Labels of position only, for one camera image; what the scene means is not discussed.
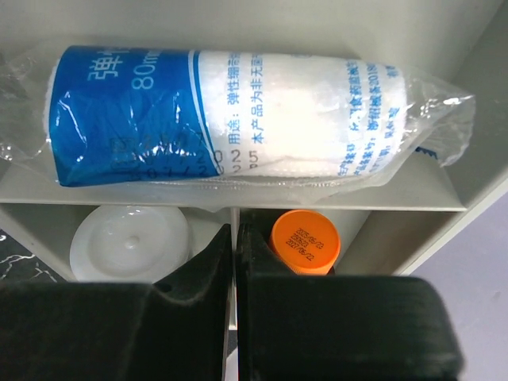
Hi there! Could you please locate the white blue tube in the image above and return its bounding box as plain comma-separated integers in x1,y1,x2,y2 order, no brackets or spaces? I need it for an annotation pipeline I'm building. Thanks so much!
1,42,476,205

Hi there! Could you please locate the grey plastic tray insert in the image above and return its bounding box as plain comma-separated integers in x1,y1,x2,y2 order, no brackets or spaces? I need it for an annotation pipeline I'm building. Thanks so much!
0,0,508,283

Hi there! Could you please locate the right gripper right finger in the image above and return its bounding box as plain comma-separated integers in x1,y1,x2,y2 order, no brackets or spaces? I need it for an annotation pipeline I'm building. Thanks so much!
236,225,464,380

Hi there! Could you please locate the brown bottle orange cap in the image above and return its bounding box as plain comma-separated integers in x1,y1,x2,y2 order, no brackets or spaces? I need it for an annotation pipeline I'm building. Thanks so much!
268,210,341,275

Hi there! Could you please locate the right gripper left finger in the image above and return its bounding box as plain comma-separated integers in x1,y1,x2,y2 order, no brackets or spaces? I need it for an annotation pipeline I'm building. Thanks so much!
1,225,232,380

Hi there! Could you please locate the clear bottle white cap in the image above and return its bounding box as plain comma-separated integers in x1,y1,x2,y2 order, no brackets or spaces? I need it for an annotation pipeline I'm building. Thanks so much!
69,206,191,283

